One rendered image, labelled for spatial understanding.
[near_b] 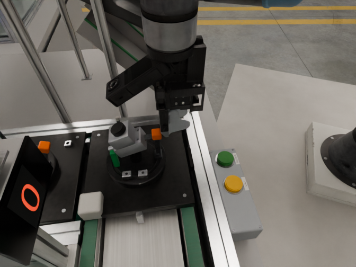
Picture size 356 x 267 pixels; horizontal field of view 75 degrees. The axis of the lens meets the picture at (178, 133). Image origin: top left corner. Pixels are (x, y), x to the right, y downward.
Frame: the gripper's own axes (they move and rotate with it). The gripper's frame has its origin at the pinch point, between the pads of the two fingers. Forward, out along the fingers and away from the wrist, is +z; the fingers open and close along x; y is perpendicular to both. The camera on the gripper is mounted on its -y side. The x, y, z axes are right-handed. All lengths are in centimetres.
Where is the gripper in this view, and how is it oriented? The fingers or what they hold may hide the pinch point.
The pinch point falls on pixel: (162, 132)
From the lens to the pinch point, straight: 49.4
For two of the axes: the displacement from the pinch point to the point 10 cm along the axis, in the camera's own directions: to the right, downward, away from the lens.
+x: -1.4, -7.5, 6.4
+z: 0.0, 6.5, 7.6
